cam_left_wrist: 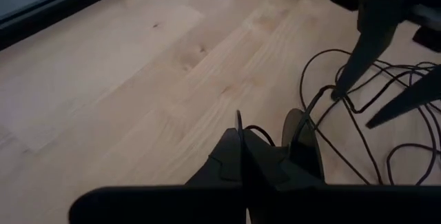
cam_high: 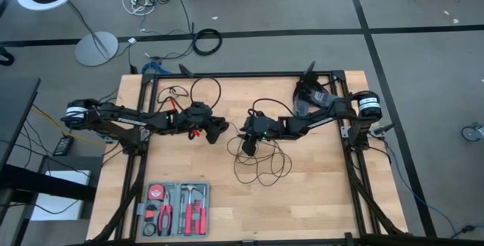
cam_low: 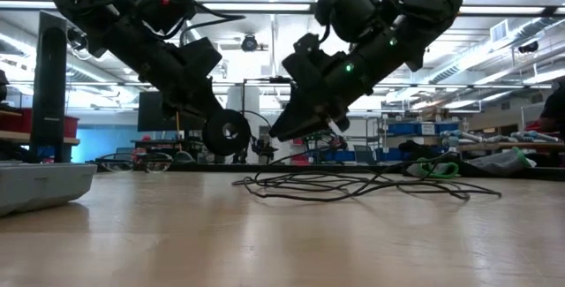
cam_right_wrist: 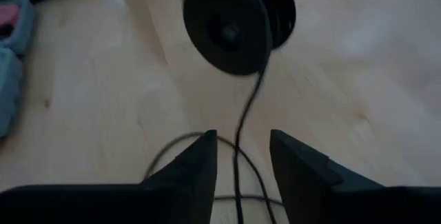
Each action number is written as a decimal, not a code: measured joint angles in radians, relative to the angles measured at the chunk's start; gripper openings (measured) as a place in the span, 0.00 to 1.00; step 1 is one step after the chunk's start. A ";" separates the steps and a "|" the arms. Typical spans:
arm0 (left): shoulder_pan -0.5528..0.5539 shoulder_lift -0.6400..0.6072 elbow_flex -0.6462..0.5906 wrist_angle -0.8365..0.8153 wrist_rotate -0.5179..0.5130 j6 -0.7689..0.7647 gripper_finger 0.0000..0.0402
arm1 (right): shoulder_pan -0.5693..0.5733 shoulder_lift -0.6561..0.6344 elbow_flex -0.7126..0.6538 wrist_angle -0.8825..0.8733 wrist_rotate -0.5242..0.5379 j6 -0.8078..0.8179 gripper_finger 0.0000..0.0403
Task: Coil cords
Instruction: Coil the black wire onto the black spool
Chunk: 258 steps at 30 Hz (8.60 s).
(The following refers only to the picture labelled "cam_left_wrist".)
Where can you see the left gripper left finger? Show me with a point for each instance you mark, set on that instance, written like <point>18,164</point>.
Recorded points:
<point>227,162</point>

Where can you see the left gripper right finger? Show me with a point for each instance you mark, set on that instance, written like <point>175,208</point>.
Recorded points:
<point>262,162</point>

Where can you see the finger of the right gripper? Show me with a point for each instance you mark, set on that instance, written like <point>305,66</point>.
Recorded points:
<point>413,100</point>
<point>365,58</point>

